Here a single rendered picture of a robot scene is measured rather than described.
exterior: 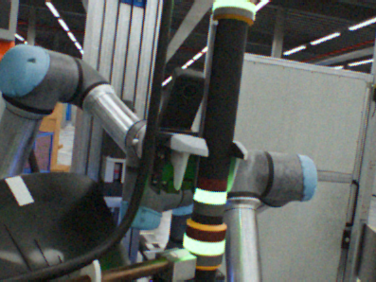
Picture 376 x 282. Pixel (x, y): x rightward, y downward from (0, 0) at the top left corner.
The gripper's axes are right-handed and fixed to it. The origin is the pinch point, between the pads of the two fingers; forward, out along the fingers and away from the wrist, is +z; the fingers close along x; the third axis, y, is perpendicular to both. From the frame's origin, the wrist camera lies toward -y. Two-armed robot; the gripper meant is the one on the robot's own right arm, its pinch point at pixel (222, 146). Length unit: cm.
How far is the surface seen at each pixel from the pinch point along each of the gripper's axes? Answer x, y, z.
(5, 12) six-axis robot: 78, -93, -385
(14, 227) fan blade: 18.6, 9.7, -3.2
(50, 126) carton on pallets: 30, 41, -803
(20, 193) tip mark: 18.6, 7.1, -6.0
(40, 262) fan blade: 16.0, 12.6, -1.9
